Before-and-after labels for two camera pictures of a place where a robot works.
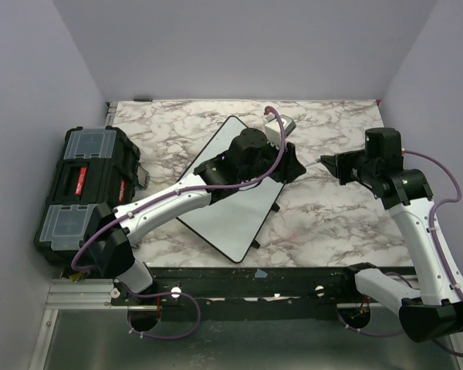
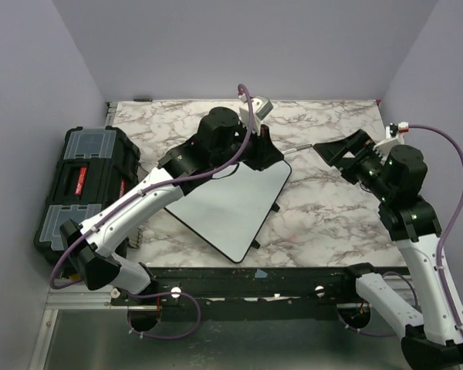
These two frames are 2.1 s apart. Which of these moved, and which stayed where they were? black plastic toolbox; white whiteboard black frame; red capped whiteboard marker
Moved: red capped whiteboard marker
Stayed: black plastic toolbox; white whiteboard black frame
